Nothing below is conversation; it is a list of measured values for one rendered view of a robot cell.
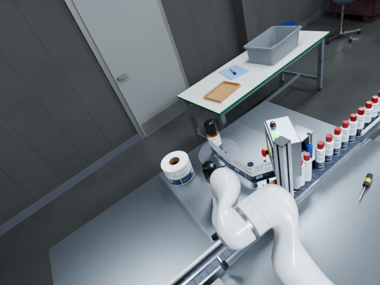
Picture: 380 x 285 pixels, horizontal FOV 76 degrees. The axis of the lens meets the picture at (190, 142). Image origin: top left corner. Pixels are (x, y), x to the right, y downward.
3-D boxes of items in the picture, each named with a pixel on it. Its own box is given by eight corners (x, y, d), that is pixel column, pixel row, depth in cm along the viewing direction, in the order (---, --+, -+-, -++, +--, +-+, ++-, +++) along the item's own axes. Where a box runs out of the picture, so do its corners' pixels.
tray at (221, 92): (224, 83, 279) (223, 80, 277) (241, 86, 263) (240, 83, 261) (204, 99, 266) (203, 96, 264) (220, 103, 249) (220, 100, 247)
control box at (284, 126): (289, 148, 111) (288, 115, 100) (302, 176, 98) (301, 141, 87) (267, 152, 113) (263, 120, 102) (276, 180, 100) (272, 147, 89)
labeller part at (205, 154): (221, 133, 199) (220, 133, 198) (247, 150, 176) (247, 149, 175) (191, 154, 191) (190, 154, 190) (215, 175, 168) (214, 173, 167)
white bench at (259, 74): (281, 79, 401) (277, 29, 353) (326, 88, 347) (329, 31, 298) (195, 145, 339) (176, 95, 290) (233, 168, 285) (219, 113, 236)
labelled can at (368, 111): (362, 125, 162) (367, 99, 150) (370, 127, 158) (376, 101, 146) (357, 129, 161) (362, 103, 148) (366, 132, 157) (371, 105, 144)
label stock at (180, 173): (178, 190, 167) (171, 176, 158) (163, 177, 181) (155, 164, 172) (199, 171, 174) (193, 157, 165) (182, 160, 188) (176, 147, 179)
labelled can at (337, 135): (333, 150, 154) (336, 124, 141) (341, 153, 150) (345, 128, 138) (328, 154, 152) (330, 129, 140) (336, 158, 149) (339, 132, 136)
